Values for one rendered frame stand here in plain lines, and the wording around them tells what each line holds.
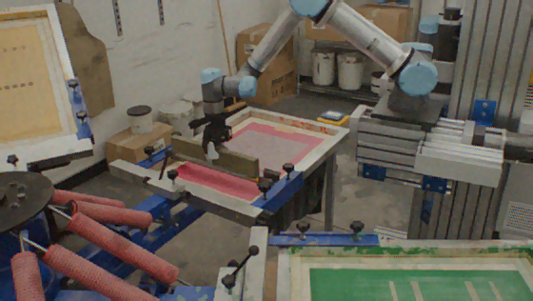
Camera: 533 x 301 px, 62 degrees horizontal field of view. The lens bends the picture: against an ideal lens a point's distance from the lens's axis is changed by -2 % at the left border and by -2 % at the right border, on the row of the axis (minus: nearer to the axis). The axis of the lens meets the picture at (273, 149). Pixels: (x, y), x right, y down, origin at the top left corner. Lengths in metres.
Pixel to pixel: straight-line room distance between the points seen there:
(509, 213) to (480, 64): 0.59
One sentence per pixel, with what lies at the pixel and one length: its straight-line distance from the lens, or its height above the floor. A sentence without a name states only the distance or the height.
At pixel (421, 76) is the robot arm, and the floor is 1.44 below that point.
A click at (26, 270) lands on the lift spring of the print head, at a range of 1.07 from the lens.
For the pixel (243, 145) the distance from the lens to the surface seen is 2.06.
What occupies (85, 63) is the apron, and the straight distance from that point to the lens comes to 3.69.
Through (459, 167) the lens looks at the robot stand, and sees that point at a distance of 1.56.
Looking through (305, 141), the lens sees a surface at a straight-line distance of 2.08.
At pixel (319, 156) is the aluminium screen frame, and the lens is 1.88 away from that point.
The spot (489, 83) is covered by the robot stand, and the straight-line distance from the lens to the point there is 1.80.
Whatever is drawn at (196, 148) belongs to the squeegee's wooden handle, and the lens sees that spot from 1.76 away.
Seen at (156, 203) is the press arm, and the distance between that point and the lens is 1.54.
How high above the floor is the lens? 1.86
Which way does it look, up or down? 27 degrees down
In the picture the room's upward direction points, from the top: 1 degrees counter-clockwise
